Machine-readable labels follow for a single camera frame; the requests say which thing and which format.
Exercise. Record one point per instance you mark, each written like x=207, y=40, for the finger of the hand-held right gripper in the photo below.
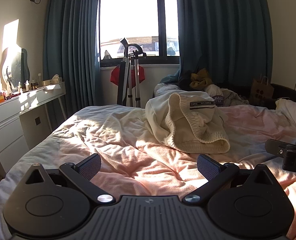
x=275, y=148

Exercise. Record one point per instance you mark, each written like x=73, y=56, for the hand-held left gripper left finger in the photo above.
x=90, y=166

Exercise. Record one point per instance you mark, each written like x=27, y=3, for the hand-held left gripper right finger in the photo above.
x=209, y=167

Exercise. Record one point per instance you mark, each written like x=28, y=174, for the cream knit sweater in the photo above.
x=188, y=130

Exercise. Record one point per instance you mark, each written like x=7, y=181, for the cream pillow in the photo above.
x=293, y=110

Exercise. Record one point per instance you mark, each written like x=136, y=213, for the pastel tie-dye blanket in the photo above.
x=128, y=140

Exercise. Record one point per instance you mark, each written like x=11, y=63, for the black chair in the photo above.
x=285, y=92

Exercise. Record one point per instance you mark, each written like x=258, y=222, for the brown paper bag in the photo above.
x=261, y=91

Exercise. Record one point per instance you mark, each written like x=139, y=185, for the white dressing table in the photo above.
x=10, y=132

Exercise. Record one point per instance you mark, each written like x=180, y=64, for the mustard yellow garment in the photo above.
x=200, y=78

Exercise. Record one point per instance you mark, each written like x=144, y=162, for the white puffy coat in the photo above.
x=163, y=90

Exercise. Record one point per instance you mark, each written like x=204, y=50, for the dark clothing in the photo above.
x=185, y=78

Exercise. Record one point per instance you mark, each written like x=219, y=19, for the tissue box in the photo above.
x=51, y=82

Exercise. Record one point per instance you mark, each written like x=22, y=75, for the garment steamer stand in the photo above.
x=125, y=80

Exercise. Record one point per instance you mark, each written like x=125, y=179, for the red cloth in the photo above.
x=115, y=76

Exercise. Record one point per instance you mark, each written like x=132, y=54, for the small cream bottle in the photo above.
x=27, y=85

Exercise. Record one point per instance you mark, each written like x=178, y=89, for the wavy table mirror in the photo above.
x=18, y=67

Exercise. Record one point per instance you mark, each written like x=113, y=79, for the teal curtain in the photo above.
x=220, y=30
x=70, y=42

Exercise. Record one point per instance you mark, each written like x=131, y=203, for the black framed window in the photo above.
x=130, y=17

